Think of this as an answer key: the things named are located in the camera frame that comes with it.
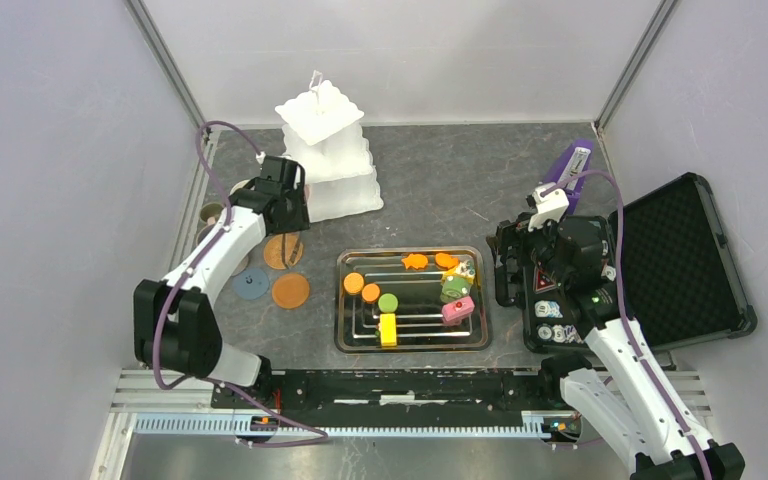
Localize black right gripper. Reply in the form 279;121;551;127
485;211;570;287

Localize pink cake slice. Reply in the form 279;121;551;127
441;296;475;326

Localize yellow layered cake slice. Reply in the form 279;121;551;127
379;313;398;348

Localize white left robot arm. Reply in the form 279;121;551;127
133;156;310;408

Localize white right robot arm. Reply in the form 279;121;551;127
487;214;746;479

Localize red triangular dealer marker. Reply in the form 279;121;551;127
533;268;557;294

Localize woven rattan coaster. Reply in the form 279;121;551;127
263;233;304;270

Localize small green cup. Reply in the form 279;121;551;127
199;202;224;225

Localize white three-tier dessert stand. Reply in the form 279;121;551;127
275;70;384;223

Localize pink tall mug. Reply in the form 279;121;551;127
196;225;250;276

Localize purple metronome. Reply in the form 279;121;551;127
541;138;594;215

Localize blue grey coaster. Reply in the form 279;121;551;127
231;268;270;300

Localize yellow kiwi topped cake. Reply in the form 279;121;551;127
443;260;476;285

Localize round wooden coaster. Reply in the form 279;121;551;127
272;273;310;310

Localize black poker chip case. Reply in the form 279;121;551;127
496;173;758;354

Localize green swiss roll cake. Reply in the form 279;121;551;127
440;275;472;304

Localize orange fish cookie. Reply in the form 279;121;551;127
434;252;460;270

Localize small round orange biscuit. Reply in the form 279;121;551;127
361;283;381;304

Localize stainless steel serving tray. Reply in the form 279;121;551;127
334;246;492;354

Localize green round macaron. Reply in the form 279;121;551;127
377;293;399;314

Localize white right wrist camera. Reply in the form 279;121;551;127
527;183;569;232

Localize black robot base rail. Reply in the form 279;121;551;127
246;368;573;430

